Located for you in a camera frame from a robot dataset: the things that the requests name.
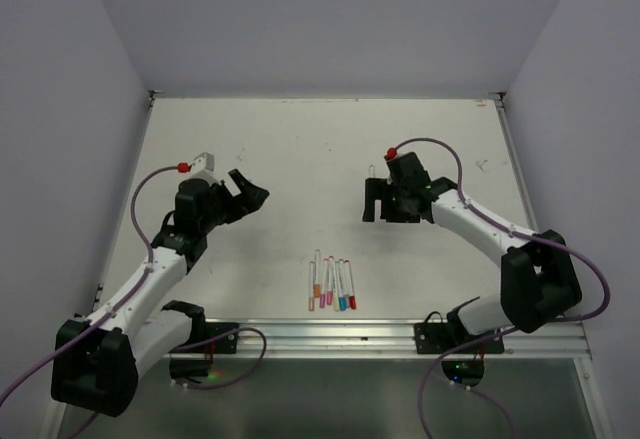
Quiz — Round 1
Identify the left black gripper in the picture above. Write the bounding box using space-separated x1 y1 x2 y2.
199 168 268 233

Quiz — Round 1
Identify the blue cap pen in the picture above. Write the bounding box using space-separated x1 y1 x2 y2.
337 259 348 311

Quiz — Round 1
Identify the red cap pen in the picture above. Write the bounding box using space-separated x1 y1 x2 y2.
345 260 357 310

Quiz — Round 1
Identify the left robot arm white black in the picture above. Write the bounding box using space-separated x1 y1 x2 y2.
51 164 270 417

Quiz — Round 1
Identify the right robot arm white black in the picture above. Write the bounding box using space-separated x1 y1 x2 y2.
362 152 582 354

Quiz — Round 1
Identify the orange band pen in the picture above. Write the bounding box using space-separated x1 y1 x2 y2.
313 249 322 298

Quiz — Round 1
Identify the pink cap pen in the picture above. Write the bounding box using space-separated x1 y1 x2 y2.
319 258 330 308

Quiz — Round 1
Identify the peach cap pen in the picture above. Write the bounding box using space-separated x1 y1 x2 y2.
308 261 316 312

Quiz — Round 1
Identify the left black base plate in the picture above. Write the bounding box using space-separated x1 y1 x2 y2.
172 321 240 357

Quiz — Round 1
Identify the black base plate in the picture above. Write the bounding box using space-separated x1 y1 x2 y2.
413 311 505 355
172 321 240 357

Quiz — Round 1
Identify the aluminium mounting rail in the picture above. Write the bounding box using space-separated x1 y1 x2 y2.
69 319 591 360

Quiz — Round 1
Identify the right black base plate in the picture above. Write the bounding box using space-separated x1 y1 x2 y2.
413 311 505 355

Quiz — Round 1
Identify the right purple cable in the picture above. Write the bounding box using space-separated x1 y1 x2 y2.
385 137 612 439

